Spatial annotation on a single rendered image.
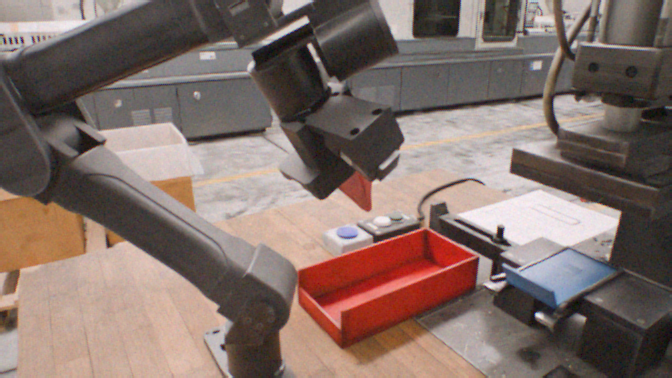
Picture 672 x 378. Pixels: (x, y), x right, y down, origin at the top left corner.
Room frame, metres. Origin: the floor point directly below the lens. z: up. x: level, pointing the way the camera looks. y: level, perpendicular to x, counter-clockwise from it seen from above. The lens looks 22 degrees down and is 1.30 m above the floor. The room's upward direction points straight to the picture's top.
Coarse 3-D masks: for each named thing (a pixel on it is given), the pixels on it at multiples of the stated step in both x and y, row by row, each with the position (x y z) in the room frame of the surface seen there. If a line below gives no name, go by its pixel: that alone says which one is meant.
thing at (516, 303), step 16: (496, 304) 0.55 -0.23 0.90; (512, 304) 0.53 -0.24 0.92; (528, 304) 0.51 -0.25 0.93; (544, 304) 0.52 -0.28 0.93; (528, 320) 0.51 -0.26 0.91; (592, 320) 0.44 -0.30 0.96; (608, 320) 0.43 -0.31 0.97; (592, 336) 0.44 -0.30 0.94; (608, 336) 0.42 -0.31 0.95; (624, 336) 0.41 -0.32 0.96; (640, 336) 0.40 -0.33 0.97; (656, 336) 0.42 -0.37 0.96; (576, 352) 0.45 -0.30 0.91; (592, 352) 0.43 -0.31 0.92; (608, 352) 0.42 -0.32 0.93; (624, 352) 0.40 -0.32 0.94; (640, 352) 0.40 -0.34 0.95; (656, 352) 0.43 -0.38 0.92; (608, 368) 0.41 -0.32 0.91; (624, 368) 0.40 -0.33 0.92; (640, 368) 0.41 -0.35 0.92
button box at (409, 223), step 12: (468, 180) 1.09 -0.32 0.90; (432, 192) 0.99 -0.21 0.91; (420, 204) 0.91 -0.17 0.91; (384, 216) 0.80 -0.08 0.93; (408, 216) 0.80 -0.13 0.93; (420, 216) 0.84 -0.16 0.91; (360, 228) 0.77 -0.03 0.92; (372, 228) 0.75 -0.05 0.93; (384, 228) 0.75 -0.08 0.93; (396, 228) 0.75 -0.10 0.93; (408, 228) 0.77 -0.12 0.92; (384, 240) 0.73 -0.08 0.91
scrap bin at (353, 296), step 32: (352, 256) 0.61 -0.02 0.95; (384, 256) 0.64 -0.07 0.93; (416, 256) 0.68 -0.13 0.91; (448, 256) 0.65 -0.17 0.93; (320, 288) 0.58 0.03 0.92; (352, 288) 0.59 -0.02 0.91; (384, 288) 0.59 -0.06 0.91; (416, 288) 0.53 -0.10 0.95; (448, 288) 0.56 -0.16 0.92; (320, 320) 0.51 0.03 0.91; (352, 320) 0.47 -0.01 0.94; (384, 320) 0.50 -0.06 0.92
